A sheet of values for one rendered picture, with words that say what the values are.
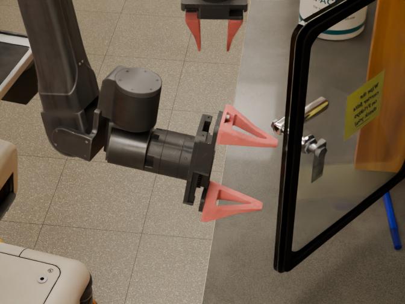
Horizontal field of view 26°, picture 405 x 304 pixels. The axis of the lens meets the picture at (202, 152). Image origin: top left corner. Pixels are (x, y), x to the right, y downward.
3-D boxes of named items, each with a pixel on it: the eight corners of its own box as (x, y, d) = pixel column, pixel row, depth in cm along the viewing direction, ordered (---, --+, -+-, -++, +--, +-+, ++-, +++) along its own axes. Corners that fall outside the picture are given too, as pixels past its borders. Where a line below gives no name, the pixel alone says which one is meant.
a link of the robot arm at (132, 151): (108, 144, 115) (97, 169, 111) (113, 101, 111) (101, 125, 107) (159, 155, 115) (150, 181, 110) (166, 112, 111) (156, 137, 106)
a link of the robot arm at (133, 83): (82, 114, 118) (50, 146, 111) (89, 40, 111) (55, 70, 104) (164, 144, 115) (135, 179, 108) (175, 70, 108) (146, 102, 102)
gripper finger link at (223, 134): (279, 142, 104) (202, 125, 104) (267, 191, 108) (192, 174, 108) (283, 114, 109) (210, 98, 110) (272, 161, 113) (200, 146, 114)
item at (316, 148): (325, 177, 111) (329, 142, 107) (313, 185, 110) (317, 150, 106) (313, 169, 112) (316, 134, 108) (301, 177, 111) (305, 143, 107)
